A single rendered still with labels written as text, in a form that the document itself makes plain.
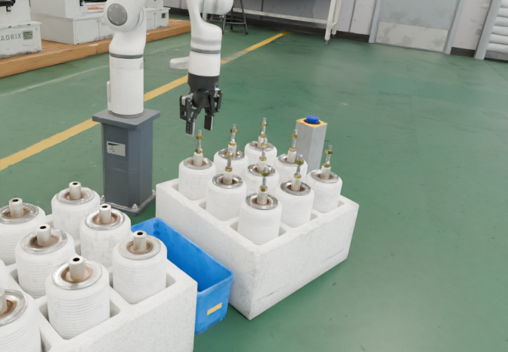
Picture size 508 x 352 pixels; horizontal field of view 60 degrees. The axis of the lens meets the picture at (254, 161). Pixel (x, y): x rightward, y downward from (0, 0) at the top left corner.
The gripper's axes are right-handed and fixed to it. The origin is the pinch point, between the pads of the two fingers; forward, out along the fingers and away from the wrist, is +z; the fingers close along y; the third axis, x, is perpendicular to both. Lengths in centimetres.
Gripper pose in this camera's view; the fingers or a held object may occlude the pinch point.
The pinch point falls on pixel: (199, 127)
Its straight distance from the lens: 111.5
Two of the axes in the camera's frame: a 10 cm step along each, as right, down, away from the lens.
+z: -1.2, 9.1, 4.1
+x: -8.3, -3.2, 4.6
